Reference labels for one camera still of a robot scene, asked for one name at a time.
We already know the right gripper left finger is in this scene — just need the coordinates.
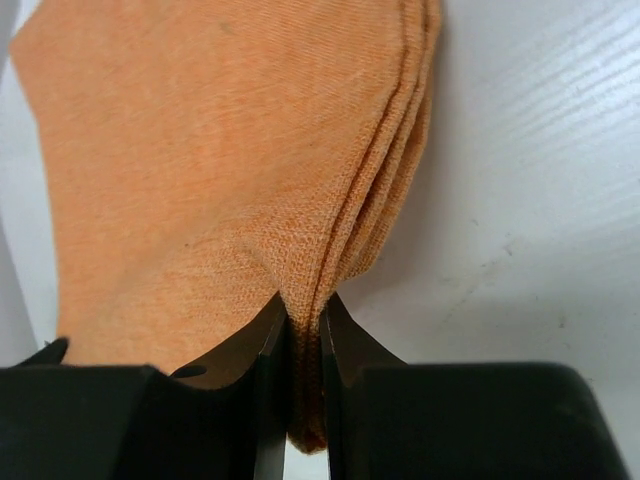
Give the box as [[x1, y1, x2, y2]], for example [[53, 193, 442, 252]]
[[1, 296, 289, 479]]

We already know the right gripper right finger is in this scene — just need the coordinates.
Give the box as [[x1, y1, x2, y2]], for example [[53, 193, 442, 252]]
[[319, 296, 629, 479]]

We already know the orange cloth placemat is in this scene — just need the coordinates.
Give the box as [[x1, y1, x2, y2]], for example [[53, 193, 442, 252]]
[[10, 1, 441, 453]]

